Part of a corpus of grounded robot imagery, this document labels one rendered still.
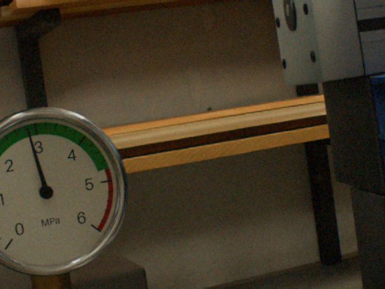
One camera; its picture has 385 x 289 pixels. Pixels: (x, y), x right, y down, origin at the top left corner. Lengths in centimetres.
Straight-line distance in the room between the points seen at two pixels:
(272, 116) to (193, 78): 51
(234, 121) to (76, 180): 233
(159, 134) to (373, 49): 193
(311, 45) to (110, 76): 239
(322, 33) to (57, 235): 37
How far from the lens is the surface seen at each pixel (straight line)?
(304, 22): 68
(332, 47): 66
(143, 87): 307
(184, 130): 259
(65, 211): 33
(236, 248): 321
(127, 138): 254
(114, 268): 38
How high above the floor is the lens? 69
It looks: 3 degrees down
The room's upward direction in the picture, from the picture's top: 8 degrees counter-clockwise
